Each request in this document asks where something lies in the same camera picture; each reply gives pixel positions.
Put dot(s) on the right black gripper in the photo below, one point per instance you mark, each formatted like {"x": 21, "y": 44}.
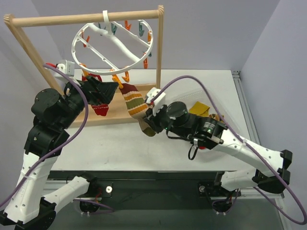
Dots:
{"x": 153, "y": 120}

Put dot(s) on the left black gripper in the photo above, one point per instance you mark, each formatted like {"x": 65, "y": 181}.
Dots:
{"x": 93, "y": 91}

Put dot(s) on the orange clothes peg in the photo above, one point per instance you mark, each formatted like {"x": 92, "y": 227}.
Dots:
{"x": 115, "y": 78}

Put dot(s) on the red white patterned sock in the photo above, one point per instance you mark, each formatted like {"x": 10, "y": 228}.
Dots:
{"x": 98, "y": 109}

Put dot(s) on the mustard yellow sock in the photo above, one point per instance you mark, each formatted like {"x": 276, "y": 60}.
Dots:
{"x": 200, "y": 109}

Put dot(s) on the white round clip hanger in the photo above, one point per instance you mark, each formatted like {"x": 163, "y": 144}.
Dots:
{"x": 113, "y": 44}

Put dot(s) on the maroon striped beige sock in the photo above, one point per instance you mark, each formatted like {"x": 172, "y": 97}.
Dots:
{"x": 217, "y": 117}

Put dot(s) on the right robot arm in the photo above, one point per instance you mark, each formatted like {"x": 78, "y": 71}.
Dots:
{"x": 270, "y": 168}

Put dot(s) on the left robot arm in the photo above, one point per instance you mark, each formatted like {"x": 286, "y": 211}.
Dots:
{"x": 27, "y": 208}

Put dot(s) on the wooden hanger rack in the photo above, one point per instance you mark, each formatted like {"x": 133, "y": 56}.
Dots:
{"x": 126, "y": 107}

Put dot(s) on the white plastic basket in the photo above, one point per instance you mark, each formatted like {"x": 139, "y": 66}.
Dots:
{"x": 211, "y": 100}

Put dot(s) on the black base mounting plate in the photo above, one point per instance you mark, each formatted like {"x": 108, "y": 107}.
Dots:
{"x": 153, "y": 190}

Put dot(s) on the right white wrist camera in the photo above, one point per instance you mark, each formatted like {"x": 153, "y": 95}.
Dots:
{"x": 156, "y": 98}

